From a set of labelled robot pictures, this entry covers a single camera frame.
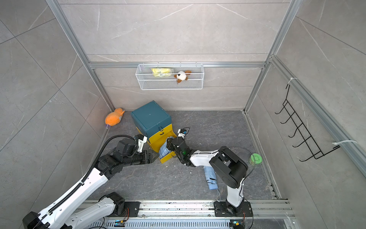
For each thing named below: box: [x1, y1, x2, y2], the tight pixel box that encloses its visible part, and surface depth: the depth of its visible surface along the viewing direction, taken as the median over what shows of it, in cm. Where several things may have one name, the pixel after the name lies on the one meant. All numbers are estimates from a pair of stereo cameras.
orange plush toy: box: [104, 107, 125, 126], surface depth 108 cm
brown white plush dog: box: [173, 70, 193, 85], surface depth 88 cm
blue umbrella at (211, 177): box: [203, 166, 219, 190], surface depth 83 cm
